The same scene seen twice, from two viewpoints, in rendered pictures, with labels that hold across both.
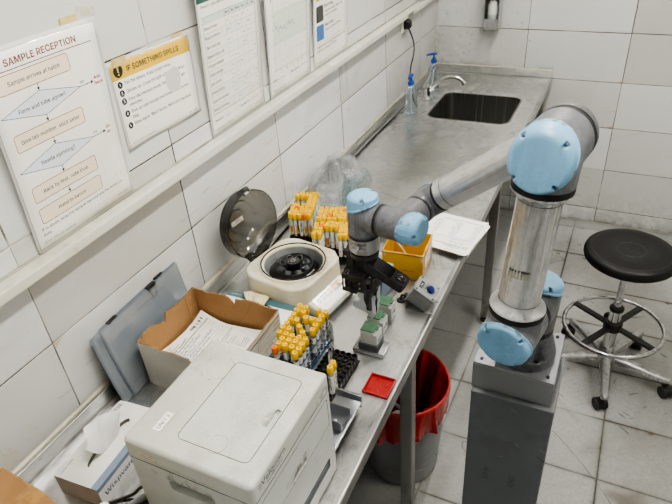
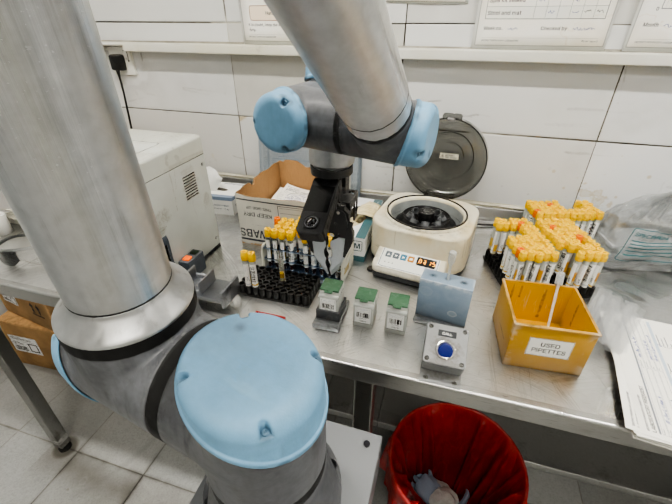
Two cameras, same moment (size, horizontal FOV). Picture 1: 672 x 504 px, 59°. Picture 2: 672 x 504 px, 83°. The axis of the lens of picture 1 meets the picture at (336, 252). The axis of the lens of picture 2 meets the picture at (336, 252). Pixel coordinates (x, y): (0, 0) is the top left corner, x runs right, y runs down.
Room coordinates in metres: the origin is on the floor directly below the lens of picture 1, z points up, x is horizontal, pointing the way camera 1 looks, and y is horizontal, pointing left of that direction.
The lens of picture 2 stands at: (1.09, -0.67, 1.41)
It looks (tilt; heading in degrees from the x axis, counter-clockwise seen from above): 32 degrees down; 79
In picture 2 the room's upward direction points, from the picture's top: straight up
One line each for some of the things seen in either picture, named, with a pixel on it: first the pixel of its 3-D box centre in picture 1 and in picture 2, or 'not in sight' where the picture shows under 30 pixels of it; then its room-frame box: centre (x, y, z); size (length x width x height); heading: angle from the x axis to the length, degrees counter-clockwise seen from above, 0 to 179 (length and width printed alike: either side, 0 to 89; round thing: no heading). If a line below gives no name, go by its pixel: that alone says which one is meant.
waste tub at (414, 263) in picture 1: (407, 255); (539, 324); (1.56, -0.23, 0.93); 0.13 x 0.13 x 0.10; 67
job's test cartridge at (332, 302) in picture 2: (371, 336); (331, 299); (1.20, -0.08, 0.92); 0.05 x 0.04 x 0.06; 63
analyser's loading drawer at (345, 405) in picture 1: (331, 426); (189, 281); (0.91, 0.04, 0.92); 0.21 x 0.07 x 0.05; 152
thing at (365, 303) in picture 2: (377, 323); (365, 307); (1.27, -0.10, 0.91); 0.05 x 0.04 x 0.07; 62
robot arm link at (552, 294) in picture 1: (533, 299); (253, 404); (1.06, -0.45, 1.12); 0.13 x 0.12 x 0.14; 142
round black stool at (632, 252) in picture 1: (610, 312); not in sight; (1.89, -1.13, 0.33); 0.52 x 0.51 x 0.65; 175
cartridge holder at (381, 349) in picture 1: (371, 344); (331, 309); (1.20, -0.08, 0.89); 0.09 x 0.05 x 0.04; 63
